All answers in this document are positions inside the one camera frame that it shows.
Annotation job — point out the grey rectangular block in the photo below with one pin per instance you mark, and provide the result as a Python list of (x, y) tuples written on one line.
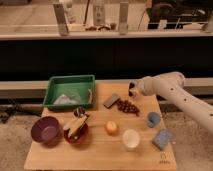
[(111, 100)]

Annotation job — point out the left metal post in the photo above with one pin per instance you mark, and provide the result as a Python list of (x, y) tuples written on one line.
[(60, 17)]

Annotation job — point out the right metal post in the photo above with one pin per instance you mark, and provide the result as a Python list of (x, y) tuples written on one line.
[(123, 16)]

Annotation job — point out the small black round object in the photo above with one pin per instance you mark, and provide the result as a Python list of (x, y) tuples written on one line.
[(79, 112)]

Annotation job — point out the purple bowl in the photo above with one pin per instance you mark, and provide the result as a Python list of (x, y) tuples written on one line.
[(45, 130)]

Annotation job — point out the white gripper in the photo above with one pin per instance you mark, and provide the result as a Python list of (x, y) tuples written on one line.
[(137, 88)]

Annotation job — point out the dark red grape bunch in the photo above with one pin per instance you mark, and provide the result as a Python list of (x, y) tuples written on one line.
[(127, 107)]

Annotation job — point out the orange fruit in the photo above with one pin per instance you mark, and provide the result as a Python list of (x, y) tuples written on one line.
[(111, 127)]

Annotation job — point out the red-brown bowl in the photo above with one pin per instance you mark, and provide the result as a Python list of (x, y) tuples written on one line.
[(79, 137)]

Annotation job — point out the green plastic tray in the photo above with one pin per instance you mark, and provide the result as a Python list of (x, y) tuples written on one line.
[(75, 87)]

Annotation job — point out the blue cup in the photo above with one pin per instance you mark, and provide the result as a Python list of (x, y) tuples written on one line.
[(153, 119)]

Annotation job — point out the white cup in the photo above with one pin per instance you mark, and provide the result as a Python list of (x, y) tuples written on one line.
[(131, 139)]

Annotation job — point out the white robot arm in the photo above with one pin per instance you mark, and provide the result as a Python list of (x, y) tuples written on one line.
[(170, 87)]

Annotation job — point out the middle grey post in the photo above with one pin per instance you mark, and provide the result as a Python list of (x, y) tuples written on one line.
[(98, 14)]

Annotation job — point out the metal post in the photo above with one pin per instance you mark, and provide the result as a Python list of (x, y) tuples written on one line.
[(60, 17), (123, 16)]

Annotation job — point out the crumpled clear plastic bag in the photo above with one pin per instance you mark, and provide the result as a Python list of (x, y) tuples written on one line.
[(63, 99)]

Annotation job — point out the blue sponge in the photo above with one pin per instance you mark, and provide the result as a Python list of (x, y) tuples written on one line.
[(162, 138)]

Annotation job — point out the brown sausage in tray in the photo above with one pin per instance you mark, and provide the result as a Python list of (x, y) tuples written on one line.
[(90, 99)]

